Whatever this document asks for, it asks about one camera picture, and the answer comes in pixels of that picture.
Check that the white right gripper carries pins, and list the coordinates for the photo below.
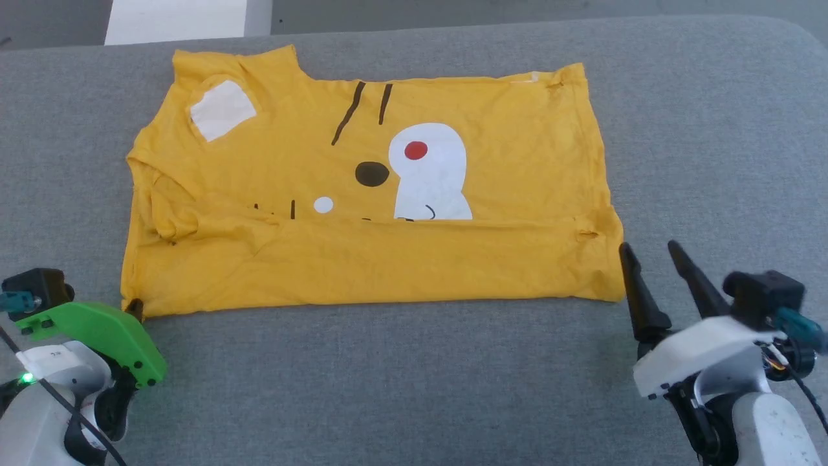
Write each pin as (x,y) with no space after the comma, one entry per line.
(698,353)

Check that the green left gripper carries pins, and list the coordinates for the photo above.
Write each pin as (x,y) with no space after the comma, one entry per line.
(110,333)

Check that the yellow cartoon print t-shirt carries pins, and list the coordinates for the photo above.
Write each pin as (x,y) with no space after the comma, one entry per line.
(491,259)

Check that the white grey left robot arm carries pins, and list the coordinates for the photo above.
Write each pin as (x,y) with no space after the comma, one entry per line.
(39,414)

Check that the grey fabric sofa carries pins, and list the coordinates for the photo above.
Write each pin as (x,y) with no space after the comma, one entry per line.
(414,382)

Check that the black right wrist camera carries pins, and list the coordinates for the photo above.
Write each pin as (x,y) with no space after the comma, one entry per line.
(766,298)

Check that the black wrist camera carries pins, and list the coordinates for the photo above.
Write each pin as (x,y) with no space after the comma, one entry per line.
(35,291)
(766,298)

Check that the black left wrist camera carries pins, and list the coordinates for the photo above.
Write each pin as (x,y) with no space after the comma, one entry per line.
(35,291)

